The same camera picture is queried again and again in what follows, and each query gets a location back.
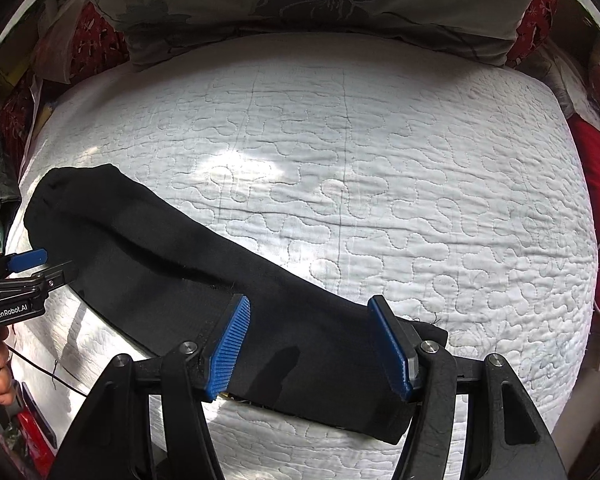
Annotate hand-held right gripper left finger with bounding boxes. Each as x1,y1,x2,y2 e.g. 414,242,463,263
47,294,253,480

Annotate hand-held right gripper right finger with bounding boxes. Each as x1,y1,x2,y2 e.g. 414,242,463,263
368,295,569,480

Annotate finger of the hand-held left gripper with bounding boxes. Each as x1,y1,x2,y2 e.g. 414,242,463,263
7,248,49,271
37,260,74,289

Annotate black pants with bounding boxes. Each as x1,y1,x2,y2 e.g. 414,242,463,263
24,164,449,445

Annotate person's left hand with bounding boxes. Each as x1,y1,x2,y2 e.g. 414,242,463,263
0,327,15,397

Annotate red patterned bag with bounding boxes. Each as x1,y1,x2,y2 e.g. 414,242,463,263
0,74,37,161

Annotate white quilted bed cover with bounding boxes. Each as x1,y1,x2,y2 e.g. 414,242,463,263
5,32,600,480

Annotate yellow cardboard box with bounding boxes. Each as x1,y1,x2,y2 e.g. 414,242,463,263
0,49,37,92

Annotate clear plastic bag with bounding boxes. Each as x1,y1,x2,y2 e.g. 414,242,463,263
34,0,97,84

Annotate red patterned blanket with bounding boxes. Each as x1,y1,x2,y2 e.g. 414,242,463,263
70,0,561,69

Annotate red cloth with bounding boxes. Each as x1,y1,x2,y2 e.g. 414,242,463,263
570,115,600,241

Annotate grey floral pillow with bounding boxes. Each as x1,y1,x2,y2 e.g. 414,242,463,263
70,0,547,72

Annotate thin black cable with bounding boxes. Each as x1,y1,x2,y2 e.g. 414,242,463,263
5,344,89,397

